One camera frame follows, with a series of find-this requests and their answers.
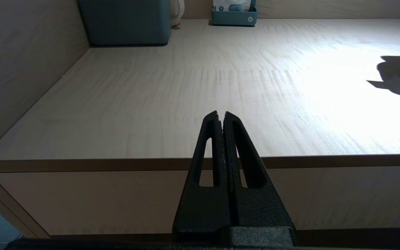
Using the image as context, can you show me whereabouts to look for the small grey tray holder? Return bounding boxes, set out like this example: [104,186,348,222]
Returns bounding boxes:
[211,0,258,26]

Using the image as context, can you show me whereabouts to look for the white mug with handle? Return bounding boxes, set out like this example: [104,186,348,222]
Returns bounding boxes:
[170,0,185,27]

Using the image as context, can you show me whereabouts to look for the wooden upstand board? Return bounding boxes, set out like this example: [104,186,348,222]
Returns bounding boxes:
[0,0,90,161]
[181,0,400,20]

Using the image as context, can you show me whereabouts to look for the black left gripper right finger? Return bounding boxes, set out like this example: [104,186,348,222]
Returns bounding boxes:
[223,111,296,245]

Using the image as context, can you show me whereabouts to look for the white sachets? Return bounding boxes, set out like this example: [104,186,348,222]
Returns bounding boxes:
[213,0,252,12]

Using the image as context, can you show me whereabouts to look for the grey tissue box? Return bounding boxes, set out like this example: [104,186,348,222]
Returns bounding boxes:
[78,0,172,46]

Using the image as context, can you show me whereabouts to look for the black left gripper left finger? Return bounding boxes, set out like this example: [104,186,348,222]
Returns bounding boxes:
[172,111,231,244]

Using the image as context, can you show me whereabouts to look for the wooden cabinet front panel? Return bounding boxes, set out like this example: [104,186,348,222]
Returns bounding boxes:
[0,155,400,240]

